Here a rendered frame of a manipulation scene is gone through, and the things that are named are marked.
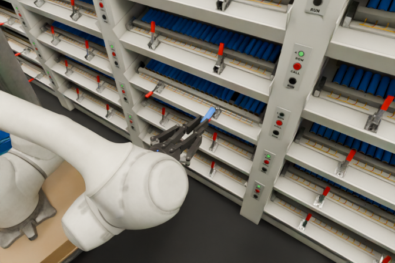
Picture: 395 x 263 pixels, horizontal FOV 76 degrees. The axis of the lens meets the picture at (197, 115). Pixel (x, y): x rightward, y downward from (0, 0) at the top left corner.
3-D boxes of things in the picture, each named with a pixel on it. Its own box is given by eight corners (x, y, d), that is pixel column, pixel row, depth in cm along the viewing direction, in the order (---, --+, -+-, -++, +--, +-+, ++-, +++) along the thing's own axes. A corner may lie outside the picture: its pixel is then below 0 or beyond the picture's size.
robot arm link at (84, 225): (137, 205, 61) (164, 198, 51) (80, 261, 50) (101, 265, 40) (109, 169, 60) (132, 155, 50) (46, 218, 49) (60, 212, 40)
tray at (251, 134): (258, 146, 89) (258, 135, 80) (132, 87, 113) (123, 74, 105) (282, 101, 95) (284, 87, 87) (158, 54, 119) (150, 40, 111)
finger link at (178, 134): (164, 158, 66) (160, 156, 66) (186, 134, 74) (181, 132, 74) (164, 147, 63) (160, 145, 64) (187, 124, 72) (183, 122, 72)
